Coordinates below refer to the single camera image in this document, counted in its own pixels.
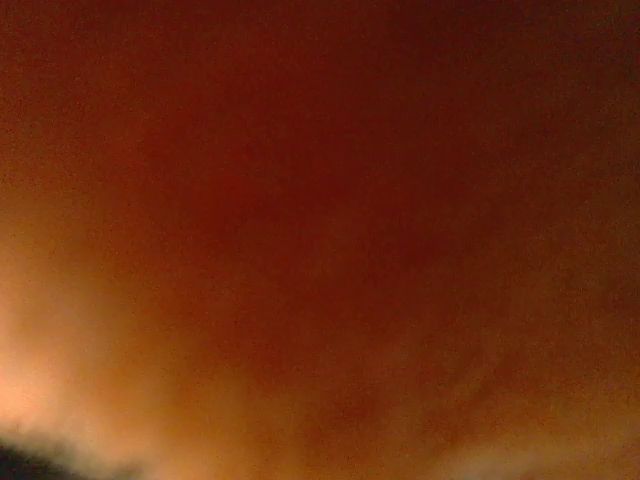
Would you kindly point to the orange patterned fleece pillowcase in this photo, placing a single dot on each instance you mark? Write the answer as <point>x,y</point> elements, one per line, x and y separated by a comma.
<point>321,239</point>

